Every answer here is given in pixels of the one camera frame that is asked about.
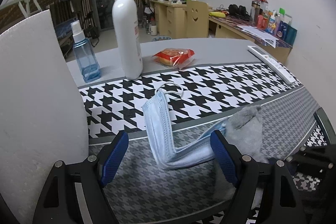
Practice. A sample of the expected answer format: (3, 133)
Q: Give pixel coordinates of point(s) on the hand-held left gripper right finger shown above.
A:
(225, 158)

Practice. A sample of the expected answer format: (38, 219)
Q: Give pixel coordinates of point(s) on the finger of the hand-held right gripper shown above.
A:
(326, 124)
(312, 157)

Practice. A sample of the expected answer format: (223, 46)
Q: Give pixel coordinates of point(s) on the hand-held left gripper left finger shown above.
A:
(113, 161)

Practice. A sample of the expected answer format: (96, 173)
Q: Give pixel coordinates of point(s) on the grey sock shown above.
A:
(246, 124)

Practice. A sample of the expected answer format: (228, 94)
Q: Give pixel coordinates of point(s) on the blue face mask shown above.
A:
(157, 129)

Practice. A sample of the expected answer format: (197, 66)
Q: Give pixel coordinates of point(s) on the white foam box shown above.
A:
(39, 108)

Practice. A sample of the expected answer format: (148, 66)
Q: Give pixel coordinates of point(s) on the houndstooth tablecloth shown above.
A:
(210, 82)

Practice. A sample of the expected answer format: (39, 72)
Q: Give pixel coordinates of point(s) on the white remote control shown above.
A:
(273, 64)

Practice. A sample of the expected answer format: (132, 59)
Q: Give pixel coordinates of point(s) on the blue spray bottle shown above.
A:
(85, 56)

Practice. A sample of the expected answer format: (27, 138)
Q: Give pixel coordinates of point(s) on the group of toiletry bottles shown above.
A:
(278, 24)

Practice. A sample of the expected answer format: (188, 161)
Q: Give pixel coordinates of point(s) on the white paper sheets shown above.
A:
(260, 35)

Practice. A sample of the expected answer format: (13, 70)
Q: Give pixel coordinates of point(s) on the red snack packet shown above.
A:
(173, 56)

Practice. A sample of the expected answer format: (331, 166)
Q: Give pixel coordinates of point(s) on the white red pump bottle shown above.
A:
(126, 29)

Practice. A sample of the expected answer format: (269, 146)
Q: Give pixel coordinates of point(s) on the blue waste basket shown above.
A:
(161, 38)

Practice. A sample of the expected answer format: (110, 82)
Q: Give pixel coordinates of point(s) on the black folding chair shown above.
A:
(92, 27)

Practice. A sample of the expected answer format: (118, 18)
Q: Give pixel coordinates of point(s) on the white thermos jug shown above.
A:
(153, 29)

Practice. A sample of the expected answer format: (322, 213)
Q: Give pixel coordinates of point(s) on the blue plaid mattress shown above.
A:
(61, 29)

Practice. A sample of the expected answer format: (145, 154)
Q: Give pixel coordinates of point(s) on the white metal bunk bed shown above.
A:
(59, 29)
(31, 5)

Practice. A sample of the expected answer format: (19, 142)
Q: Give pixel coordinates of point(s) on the wooden smiley face chair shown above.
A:
(195, 19)

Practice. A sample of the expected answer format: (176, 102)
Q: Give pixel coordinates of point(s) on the black headphones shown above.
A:
(239, 12)

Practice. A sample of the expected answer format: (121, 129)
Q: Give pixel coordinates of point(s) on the yellow banana toy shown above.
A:
(218, 14)

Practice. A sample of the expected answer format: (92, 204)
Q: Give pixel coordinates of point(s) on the light wooden desk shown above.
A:
(168, 19)

